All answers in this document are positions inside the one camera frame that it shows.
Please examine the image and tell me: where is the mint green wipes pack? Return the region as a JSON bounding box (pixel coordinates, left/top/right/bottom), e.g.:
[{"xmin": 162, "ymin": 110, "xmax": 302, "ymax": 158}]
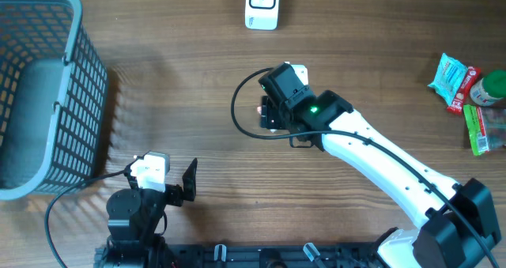
[{"xmin": 428, "ymin": 53, "xmax": 468, "ymax": 106}]

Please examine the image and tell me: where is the green snack bag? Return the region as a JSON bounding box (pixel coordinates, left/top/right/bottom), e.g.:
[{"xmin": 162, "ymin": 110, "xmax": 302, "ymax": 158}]
[{"xmin": 463, "ymin": 104, "xmax": 505, "ymax": 156}]

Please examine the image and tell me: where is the red Nescafe sachet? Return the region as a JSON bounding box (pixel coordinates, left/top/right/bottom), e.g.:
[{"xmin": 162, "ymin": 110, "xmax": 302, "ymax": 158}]
[{"xmin": 447, "ymin": 66, "xmax": 481, "ymax": 115}]

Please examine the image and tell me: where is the green lid white jar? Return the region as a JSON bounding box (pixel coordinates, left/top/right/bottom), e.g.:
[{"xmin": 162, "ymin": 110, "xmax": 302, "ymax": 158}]
[{"xmin": 470, "ymin": 70, "xmax": 506, "ymax": 107}]

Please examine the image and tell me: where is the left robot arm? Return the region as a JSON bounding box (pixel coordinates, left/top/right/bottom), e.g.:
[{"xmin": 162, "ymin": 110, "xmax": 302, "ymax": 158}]
[{"xmin": 93, "ymin": 155, "xmax": 198, "ymax": 268}]

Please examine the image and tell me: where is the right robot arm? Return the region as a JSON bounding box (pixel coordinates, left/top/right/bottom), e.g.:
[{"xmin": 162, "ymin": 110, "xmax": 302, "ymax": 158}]
[{"xmin": 259, "ymin": 63, "xmax": 501, "ymax": 267}]

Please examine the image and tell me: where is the white barcode scanner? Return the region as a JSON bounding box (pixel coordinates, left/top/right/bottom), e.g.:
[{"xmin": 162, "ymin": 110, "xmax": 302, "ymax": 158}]
[{"xmin": 244, "ymin": 0, "xmax": 280, "ymax": 31}]

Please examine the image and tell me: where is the grey plastic mesh basket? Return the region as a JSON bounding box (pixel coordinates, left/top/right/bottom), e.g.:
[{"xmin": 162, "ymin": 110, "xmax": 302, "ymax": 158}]
[{"xmin": 1, "ymin": 0, "xmax": 109, "ymax": 201}]

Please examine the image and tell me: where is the left camera black cable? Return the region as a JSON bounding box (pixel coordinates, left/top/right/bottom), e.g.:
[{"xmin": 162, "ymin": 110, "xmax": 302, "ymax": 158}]
[{"xmin": 43, "ymin": 169, "xmax": 131, "ymax": 268}]

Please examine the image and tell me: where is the camera black cable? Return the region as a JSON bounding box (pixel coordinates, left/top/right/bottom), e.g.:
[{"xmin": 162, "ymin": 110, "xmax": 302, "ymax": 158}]
[
  {"xmin": 230, "ymin": 66, "xmax": 501, "ymax": 268},
  {"xmin": 43, "ymin": 169, "xmax": 131, "ymax": 268}
]

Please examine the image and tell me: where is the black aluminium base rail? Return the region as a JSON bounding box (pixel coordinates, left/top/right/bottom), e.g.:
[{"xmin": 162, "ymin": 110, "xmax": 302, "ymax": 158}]
[{"xmin": 93, "ymin": 242, "xmax": 396, "ymax": 268}]

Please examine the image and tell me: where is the right camera black cable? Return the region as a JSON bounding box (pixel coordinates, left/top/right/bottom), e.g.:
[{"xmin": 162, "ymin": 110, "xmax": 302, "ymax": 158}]
[{"xmin": 230, "ymin": 66, "xmax": 501, "ymax": 268}]

